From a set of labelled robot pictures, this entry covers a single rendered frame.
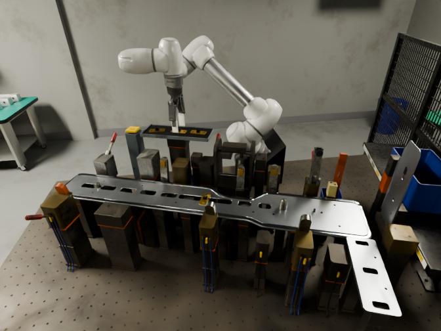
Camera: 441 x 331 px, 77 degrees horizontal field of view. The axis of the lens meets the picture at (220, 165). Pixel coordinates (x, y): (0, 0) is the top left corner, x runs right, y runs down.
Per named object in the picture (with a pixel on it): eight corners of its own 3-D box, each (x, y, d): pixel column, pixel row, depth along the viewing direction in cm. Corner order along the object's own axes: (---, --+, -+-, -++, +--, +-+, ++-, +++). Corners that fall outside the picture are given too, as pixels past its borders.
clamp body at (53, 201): (61, 271, 127) (32, 210, 109) (80, 248, 139) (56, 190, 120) (77, 274, 126) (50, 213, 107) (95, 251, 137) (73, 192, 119)
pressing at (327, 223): (48, 199, 126) (47, 197, 125) (79, 173, 145) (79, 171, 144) (374, 242, 101) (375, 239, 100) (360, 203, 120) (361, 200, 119)
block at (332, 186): (315, 245, 138) (329, 185, 119) (315, 240, 140) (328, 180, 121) (323, 245, 137) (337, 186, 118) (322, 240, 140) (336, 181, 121)
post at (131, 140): (137, 198, 173) (123, 134, 150) (142, 191, 179) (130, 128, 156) (149, 199, 171) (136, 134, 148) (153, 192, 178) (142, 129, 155)
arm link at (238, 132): (239, 154, 191) (218, 133, 181) (258, 134, 189) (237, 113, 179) (247, 163, 177) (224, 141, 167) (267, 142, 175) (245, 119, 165)
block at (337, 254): (317, 316, 107) (331, 268, 92) (314, 289, 117) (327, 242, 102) (336, 320, 106) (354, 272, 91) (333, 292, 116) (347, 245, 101)
